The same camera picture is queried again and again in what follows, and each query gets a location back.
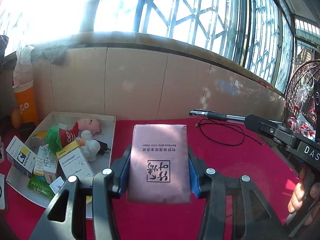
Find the grey rag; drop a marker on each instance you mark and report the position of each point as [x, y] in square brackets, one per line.
[55, 55]

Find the wicker hanging chair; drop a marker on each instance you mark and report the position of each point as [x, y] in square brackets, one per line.
[292, 92]

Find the red patterned cushion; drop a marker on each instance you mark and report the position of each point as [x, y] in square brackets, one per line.
[302, 127]

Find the white cardboard box tray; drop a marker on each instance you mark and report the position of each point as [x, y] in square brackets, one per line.
[106, 130]

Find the red white medicine box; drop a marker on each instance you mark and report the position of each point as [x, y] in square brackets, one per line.
[50, 170]

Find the white box yellow blue logo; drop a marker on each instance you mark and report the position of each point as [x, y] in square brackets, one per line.
[22, 157]

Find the pink tissue packet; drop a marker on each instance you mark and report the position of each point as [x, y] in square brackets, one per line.
[160, 155]

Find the black clear pen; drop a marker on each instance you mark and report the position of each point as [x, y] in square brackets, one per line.
[217, 116]

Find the person's right hand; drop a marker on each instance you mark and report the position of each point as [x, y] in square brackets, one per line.
[296, 197]

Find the red strawberry plush toy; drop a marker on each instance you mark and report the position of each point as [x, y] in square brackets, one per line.
[67, 137]

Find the green snack packet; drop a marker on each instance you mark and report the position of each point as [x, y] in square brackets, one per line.
[40, 188]

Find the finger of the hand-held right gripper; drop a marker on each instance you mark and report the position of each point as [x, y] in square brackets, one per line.
[270, 130]

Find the white fluffy plush toy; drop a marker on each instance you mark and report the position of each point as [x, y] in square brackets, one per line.
[91, 147]

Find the black plastic bag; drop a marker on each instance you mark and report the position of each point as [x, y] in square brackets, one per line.
[3, 45]

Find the small blue medicine box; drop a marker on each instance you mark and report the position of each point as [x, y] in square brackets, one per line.
[57, 185]

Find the metal window grille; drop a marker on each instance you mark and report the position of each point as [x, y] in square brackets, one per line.
[247, 30]

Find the pink plush toy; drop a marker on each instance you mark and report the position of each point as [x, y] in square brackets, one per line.
[87, 126]

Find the yellow white medicine box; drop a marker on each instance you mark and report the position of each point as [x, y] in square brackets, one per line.
[75, 165]

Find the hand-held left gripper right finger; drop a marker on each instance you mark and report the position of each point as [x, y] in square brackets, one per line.
[193, 177]

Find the crumpled white plastic bag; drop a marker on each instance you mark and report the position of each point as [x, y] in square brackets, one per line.
[22, 67]

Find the white blue label medicine box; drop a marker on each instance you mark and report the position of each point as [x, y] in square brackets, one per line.
[40, 162]

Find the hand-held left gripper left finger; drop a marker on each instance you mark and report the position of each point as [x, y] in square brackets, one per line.
[123, 170]

